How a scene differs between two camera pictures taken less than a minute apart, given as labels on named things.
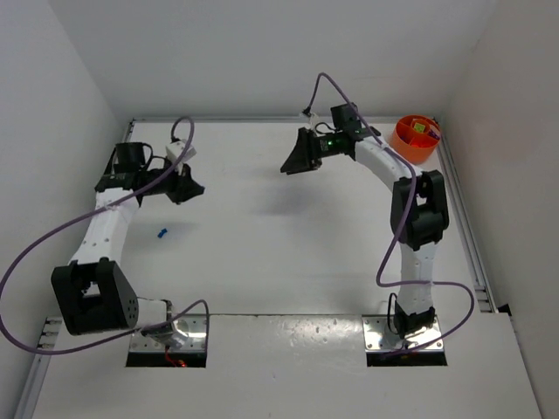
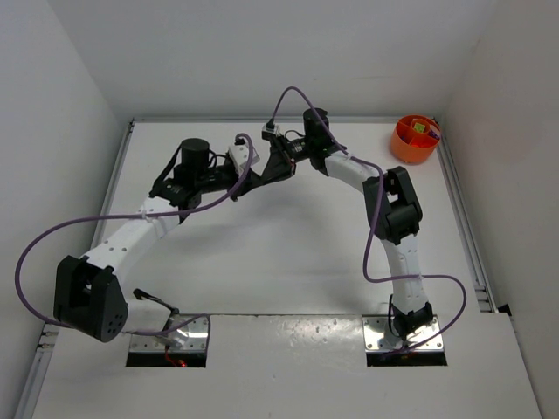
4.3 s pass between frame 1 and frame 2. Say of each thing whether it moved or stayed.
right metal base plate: stayed
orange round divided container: stayed
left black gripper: moved
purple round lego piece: stayed
